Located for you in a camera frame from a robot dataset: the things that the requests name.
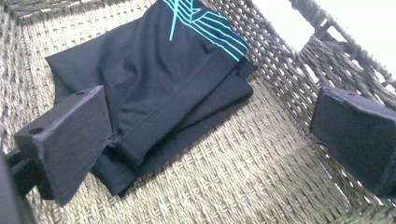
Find green woven basket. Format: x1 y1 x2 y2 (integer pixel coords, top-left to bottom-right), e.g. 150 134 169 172
0 0 396 224

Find black shorts blue stripes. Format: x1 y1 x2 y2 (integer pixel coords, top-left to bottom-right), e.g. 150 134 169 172
45 0 259 199

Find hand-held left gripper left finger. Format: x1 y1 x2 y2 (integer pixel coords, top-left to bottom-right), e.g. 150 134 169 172
13 85 114 207

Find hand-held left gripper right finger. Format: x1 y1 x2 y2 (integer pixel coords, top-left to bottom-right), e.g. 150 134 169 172
308 86 396 199

